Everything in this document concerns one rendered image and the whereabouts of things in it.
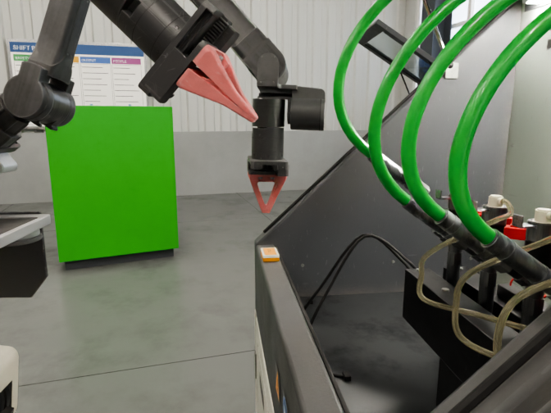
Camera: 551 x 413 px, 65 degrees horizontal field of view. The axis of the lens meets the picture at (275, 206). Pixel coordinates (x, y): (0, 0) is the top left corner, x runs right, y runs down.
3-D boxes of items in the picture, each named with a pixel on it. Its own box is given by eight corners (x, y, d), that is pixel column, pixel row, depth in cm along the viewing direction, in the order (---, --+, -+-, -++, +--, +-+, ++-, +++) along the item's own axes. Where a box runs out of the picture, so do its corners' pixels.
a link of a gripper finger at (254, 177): (280, 207, 85) (282, 159, 83) (285, 215, 78) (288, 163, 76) (246, 206, 84) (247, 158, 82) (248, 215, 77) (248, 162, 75)
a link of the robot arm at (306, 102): (265, 67, 81) (257, 52, 72) (326, 69, 80) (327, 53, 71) (261, 132, 81) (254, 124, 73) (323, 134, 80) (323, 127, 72)
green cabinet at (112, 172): (161, 233, 462) (154, 108, 436) (179, 256, 385) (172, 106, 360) (62, 244, 424) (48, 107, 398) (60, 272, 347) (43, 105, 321)
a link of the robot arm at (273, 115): (255, 93, 79) (250, 91, 73) (293, 94, 78) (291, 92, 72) (254, 131, 80) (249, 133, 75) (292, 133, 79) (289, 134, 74)
